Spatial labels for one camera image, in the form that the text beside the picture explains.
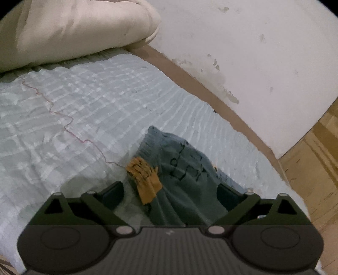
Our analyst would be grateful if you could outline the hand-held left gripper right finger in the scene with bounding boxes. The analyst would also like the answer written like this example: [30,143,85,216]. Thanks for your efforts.
[204,184,310,236]

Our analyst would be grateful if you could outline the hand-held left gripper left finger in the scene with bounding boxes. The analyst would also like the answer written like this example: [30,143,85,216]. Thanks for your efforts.
[34,181,136,236]

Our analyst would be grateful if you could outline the blue orange printed pants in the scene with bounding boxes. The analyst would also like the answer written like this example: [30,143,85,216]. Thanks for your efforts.
[126,125,249,228]

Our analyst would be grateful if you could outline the red thread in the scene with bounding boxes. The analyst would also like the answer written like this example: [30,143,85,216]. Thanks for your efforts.
[21,79,128,169]

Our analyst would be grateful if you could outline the light blue quilted blanket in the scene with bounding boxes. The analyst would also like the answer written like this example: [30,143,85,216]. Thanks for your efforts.
[0,49,321,275]

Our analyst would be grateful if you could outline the plywood board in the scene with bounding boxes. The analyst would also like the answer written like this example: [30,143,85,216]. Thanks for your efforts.
[276,96,338,275]

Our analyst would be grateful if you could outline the rolled cream quilt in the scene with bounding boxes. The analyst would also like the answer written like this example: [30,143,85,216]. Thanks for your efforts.
[0,0,162,74]

